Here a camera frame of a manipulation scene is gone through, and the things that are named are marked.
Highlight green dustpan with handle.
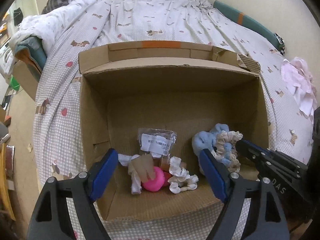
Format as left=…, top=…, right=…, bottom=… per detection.
left=9, top=76, right=20, bottom=91

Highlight cream frilly scrunchie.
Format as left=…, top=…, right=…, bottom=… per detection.
left=168, top=157, right=199, bottom=194

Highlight clear plastic labelled packet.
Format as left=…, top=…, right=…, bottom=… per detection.
left=137, top=128, right=177, bottom=159

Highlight grey tabby cat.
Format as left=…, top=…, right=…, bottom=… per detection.
left=41, top=0, right=72, bottom=15

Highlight brown cardboard box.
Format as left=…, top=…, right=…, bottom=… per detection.
left=78, top=40, right=270, bottom=222

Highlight peach sausage toy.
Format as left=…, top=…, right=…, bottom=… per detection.
left=152, top=156, right=187, bottom=172

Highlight white floral duvet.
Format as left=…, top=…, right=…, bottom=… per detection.
left=9, top=0, right=97, bottom=54

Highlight pink white crumpled clothes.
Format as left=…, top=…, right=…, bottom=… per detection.
left=280, top=57, right=317, bottom=121

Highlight beige lace scrunchie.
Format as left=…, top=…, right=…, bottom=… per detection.
left=215, top=131, right=243, bottom=172

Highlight white ghost plush toy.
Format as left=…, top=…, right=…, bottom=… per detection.
left=118, top=153, right=148, bottom=194

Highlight white washing machine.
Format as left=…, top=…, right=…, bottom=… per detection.
left=0, top=42, right=12, bottom=74

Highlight teal orange folded blanket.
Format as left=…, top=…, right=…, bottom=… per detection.
left=14, top=36, right=47, bottom=79

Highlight light blue fluffy scrunchie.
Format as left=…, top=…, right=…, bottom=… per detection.
left=191, top=124, right=229, bottom=169

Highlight pink rubber duck toy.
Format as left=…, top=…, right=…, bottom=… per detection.
left=142, top=166, right=171, bottom=192

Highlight checkered dog-print bedspread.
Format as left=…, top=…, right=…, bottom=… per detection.
left=34, top=0, right=313, bottom=183

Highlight teal cushion with orange stripe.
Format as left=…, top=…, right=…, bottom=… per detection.
left=213, top=0, right=285, bottom=55

